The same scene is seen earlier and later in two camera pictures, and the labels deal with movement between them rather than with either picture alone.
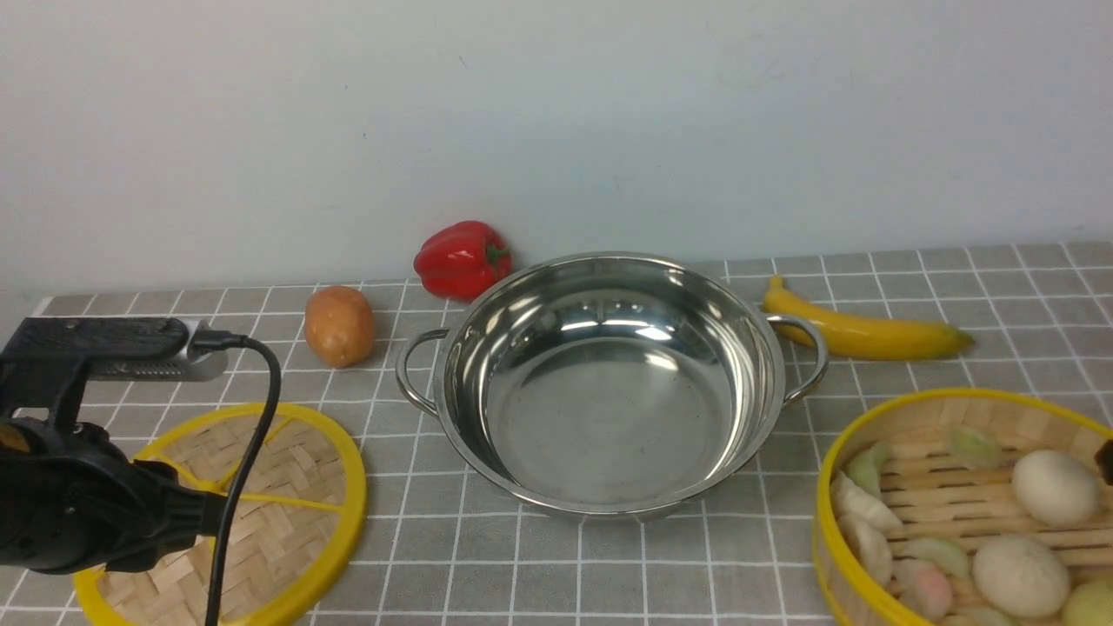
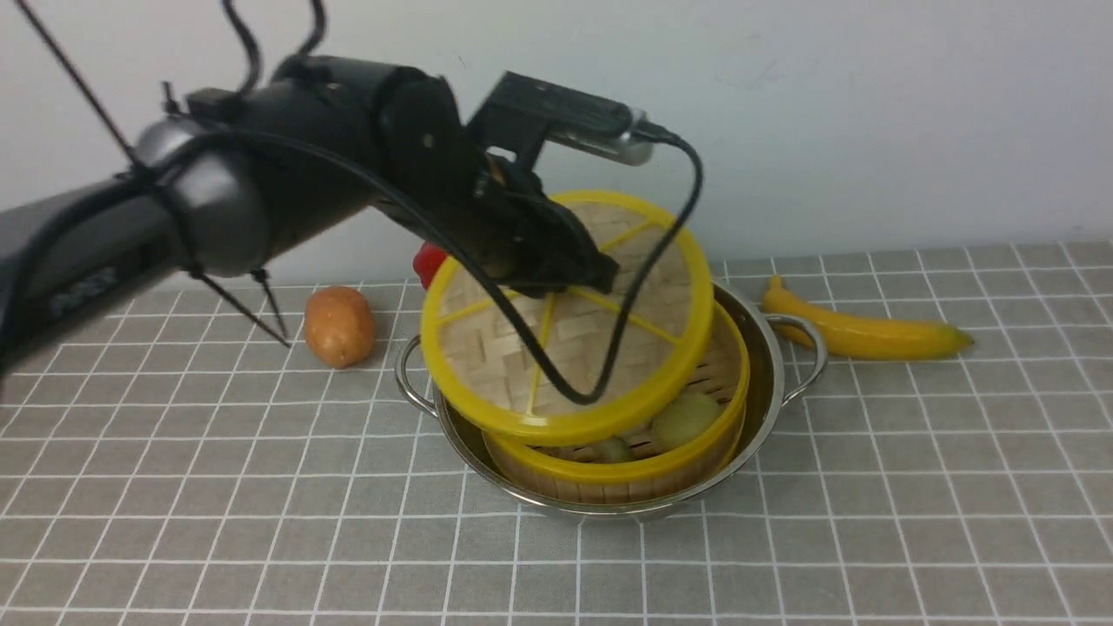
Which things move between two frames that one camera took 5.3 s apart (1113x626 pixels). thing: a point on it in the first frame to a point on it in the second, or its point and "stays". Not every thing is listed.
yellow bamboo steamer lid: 297,527 to 480,358
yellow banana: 863,337 stays
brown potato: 339,325 stays
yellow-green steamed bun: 1089,604 to 683,416
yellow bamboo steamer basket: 966,507 to 574,474
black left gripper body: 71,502 to 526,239
